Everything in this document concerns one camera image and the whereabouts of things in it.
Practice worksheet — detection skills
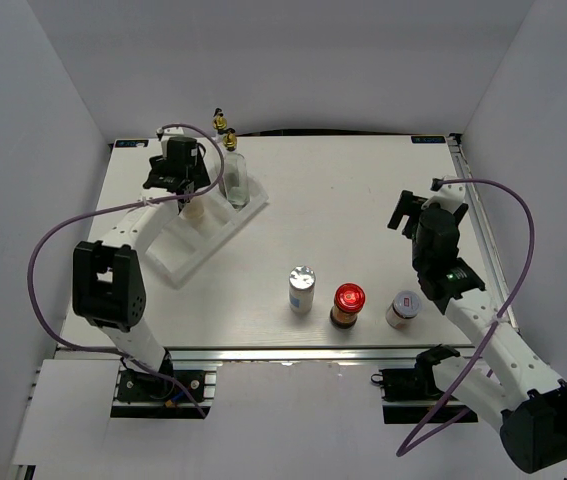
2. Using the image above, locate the blue label shaker jar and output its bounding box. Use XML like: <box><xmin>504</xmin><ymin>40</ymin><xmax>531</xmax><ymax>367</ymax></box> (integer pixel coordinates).
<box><xmin>289</xmin><ymin>265</ymin><xmax>316</xmax><ymax>315</ymax></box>

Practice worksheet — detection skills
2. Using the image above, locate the red lid sauce jar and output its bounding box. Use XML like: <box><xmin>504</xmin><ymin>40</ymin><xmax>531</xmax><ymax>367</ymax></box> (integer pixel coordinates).
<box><xmin>330</xmin><ymin>283</ymin><xmax>366</xmax><ymax>329</ymax></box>

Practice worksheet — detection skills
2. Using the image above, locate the aluminium table frame rail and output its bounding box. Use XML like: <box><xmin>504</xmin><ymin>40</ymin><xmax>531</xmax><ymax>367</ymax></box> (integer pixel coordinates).
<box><xmin>447</xmin><ymin>133</ymin><xmax>536</xmax><ymax>333</ymax></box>

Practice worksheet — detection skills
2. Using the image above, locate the left corner logo sticker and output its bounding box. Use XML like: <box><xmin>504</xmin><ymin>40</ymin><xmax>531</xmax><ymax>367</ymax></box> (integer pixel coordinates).
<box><xmin>114</xmin><ymin>139</ymin><xmax>149</xmax><ymax>148</ymax></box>

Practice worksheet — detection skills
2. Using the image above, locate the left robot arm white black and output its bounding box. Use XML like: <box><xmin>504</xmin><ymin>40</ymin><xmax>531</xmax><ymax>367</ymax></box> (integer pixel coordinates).
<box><xmin>72</xmin><ymin>135</ymin><xmax>211</xmax><ymax>399</ymax></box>

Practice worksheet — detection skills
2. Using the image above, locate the corner logo sticker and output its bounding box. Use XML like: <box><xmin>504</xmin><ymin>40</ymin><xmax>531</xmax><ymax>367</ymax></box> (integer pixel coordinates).
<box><xmin>410</xmin><ymin>135</ymin><xmax>447</xmax><ymax>145</ymax></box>
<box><xmin>114</xmin><ymin>139</ymin><xmax>149</xmax><ymax>148</ymax></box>

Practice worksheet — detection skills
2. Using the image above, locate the shaker jar metal lid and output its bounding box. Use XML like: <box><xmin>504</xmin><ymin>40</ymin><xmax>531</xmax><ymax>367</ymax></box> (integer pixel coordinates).
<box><xmin>181</xmin><ymin>197</ymin><xmax>205</xmax><ymax>221</ymax></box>

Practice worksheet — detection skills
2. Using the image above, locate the white compartment tray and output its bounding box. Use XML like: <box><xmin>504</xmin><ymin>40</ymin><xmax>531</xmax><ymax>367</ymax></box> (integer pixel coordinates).
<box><xmin>136</xmin><ymin>176</ymin><xmax>268</xmax><ymax>289</ymax></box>

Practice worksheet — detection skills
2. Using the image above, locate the white lid small jar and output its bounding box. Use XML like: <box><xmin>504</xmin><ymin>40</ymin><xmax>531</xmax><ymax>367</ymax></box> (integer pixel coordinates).
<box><xmin>385</xmin><ymin>290</ymin><xmax>422</xmax><ymax>329</ymax></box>

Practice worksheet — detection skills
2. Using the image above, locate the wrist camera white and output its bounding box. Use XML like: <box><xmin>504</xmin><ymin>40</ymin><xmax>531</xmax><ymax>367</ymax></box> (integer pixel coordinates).
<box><xmin>426</xmin><ymin>176</ymin><xmax>465</xmax><ymax>214</ymax></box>
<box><xmin>156</xmin><ymin>127</ymin><xmax>185</xmax><ymax>157</ymax></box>

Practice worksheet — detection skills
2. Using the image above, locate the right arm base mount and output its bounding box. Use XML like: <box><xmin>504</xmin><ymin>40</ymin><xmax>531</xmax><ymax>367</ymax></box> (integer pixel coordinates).
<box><xmin>370</xmin><ymin>345</ymin><xmax>461</xmax><ymax>424</ymax></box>

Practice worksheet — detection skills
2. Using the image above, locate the right corner logo sticker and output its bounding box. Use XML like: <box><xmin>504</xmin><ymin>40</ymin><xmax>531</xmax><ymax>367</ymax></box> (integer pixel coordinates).
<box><xmin>410</xmin><ymin>135</ymin><xmax>447</xmax><ymax>145</ymax></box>

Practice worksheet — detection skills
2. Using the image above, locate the glass bottle clear liquid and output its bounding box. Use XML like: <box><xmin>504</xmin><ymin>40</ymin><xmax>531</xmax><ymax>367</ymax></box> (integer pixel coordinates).
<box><xmin>222</xmin><ymin>128</ymin><xmax>250</xmax><ymax>210</ymax></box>

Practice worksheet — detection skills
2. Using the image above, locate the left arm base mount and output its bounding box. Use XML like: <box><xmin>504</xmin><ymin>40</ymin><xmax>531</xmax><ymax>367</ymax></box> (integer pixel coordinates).
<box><xmin>110</xmin><ymin>361</ymin><xmax>219</xmax><ymax>420</ymax></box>

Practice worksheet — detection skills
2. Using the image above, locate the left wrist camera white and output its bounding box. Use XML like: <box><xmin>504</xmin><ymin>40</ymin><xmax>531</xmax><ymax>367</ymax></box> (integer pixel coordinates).
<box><xmin>156</xmin><ymin>127</ymin><xmax>185</xmax><ymax>157</ymax></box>

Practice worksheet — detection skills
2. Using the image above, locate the glass bottle dark sauce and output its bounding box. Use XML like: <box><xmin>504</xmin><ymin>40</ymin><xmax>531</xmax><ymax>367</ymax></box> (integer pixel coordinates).
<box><xmin>212</xmin><ymin>108</ymin><xmax>228</xmax><ymax>147</ymax></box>

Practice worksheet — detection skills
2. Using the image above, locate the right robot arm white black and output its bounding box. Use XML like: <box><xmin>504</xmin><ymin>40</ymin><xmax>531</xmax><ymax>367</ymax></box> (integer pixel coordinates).
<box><xmin>388</xmin><ymin>185</ymin><xmax>567</xmax><ymax>473</ymax></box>

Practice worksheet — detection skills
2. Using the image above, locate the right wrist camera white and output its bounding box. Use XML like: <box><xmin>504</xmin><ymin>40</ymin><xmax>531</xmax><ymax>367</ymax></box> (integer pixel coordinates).
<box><xmin>426</xmin><ymin>176</ymin><xmax>465</xmax><ymax>214</ymax></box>

